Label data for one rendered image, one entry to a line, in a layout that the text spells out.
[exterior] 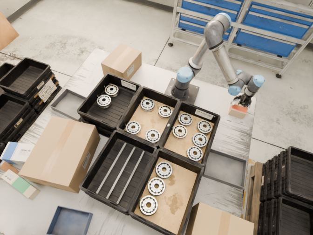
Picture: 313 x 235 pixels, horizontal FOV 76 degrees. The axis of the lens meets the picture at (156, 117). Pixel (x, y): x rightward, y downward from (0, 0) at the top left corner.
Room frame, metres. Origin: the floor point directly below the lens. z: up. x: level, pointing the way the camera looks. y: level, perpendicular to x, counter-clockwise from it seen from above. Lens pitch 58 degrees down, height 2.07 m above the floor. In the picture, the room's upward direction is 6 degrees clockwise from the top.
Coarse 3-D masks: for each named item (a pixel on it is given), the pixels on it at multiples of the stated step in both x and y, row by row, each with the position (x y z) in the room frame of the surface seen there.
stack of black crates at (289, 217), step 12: (264, 204) 0.35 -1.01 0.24; (276, 204) 0.33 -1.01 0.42; (288, 204) 0.34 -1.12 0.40; (300, 204) 0.34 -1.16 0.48; (264, 216) 0.26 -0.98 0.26; (276, 216) 0.24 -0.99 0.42; (288, 216) 0.26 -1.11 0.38; (300, 216) 0.27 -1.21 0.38; (312, 216) 0.27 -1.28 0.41; (264, 228) 0.16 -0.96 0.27; (276, 228) 0.16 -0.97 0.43; (288, 228) 0.17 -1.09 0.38; (300, 228) 0.18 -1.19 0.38; (312, 228) 0.19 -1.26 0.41
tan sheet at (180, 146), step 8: (184, 112) 0.83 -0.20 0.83; (176, 120) 0.75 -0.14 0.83; (200, 120) 0.78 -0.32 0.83; (192, 128) 0.70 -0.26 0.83; (192, 136) 0.64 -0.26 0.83; (208, 136) 0.65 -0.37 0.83; (168, 144) 0.56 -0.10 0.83; (176, 144) 0.57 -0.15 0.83; (184, 144) 0.57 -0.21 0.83; (176, 152) 0.51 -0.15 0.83; (184, 152) 0.51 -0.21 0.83; (200, 160) 0.47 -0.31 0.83
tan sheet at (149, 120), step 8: (160, 104) 0.88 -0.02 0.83; (136, 112) 0.79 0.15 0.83; (144, 112) 0.79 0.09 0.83; (152, 112) 0.80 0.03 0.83; (136, 120) 0.72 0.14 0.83; (144, 120) 0.73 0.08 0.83; (152, 120) 0.73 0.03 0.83; (160, 120) 0.74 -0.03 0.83; (144, 128) 0.66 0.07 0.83; (152, 128) 0.67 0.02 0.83; (160, 128) 0.68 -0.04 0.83; (144, 136) 0.60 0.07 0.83; (152, 136) 0.61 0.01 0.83
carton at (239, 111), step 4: (236, 104) 1.00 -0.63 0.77; (240, 104) 1.00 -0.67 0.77; (232, 108) 0.95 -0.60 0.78; (236, 108) 0.96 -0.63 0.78; (240, 108) 0.96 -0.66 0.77; (244, 108) 0.97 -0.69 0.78; (228, 112) 0.96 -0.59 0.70; (232, 112) 0.94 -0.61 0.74; (236, 112) 0.93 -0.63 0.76; (240, 112) 0.92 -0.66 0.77; (244, 112) 0.93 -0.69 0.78; (236, 116) 0.92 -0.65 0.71; (240, 116) 0.92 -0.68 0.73; (244, 116) 0.91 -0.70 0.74
